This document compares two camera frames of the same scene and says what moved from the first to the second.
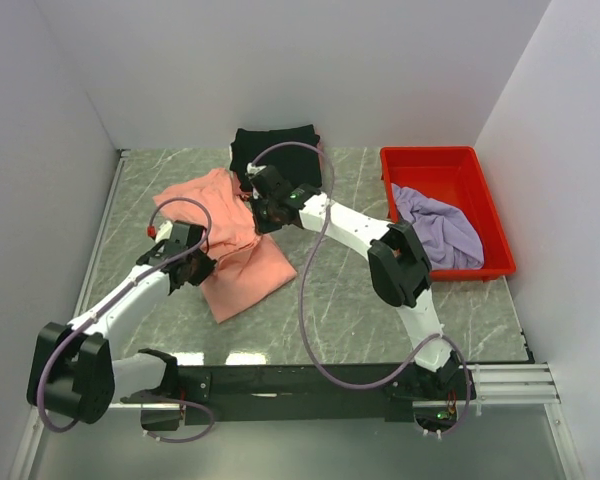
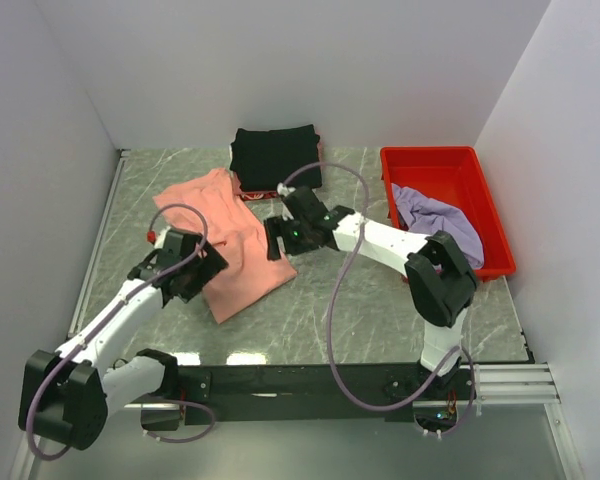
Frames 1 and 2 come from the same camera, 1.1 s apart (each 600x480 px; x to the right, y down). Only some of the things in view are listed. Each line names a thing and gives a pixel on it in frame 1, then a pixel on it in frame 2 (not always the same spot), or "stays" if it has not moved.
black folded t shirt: [296, 164] stays
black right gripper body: [268, 215] → [273, 238]
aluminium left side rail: [90, 264] stays
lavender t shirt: [447, 232] stays
